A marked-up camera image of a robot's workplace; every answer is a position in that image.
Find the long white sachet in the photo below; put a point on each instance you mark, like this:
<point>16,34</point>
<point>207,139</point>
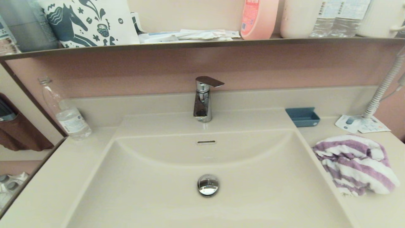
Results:
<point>202,34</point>

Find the clear wrapped bottles pack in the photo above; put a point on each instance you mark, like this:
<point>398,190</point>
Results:
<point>11,190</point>

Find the white printed leaflet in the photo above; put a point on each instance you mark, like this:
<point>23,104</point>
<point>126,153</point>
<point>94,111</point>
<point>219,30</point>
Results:
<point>375,126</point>

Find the clear plastic water bottle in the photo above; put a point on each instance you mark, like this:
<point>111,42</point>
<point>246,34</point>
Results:
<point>348,22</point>
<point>71,120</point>
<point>322,22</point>

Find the white paper leaflets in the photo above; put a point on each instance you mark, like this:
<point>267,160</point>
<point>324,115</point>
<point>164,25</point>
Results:
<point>348,123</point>

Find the clear printed packet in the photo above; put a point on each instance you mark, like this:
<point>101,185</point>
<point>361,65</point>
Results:
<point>8,34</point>

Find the beige wash basin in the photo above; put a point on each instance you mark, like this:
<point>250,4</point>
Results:
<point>152,196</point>

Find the white cream container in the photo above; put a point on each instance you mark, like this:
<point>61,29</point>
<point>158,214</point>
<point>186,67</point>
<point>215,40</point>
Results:
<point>299,19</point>

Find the flat white packet blue stripe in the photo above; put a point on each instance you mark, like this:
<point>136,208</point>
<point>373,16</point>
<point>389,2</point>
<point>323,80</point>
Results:
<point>158,38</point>

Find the blue soap dish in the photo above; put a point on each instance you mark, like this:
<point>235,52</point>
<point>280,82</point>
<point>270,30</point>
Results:
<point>303,118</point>

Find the chrome faucet body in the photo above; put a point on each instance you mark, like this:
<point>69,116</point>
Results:
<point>202,106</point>

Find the white ribbed mug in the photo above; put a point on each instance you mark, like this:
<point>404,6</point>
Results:
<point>379,15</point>

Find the dark grey item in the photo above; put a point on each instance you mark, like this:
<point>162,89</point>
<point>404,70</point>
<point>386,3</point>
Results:
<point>6,112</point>

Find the small white sachet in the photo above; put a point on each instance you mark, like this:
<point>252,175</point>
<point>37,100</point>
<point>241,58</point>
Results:
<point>233,34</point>

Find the white bag blue horse print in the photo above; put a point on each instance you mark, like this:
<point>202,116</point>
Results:
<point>125,30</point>

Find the brown shelf ledge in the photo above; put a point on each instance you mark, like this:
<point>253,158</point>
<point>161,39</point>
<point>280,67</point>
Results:
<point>202,44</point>

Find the pink plastic bottle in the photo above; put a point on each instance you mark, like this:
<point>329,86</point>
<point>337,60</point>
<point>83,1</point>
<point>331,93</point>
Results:
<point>259,19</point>

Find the purple white striped towel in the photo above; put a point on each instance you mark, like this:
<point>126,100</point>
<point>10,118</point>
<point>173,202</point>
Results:
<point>357,164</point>

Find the chrome drain stopper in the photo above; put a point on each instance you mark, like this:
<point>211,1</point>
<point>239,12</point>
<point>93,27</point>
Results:
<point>208,185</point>

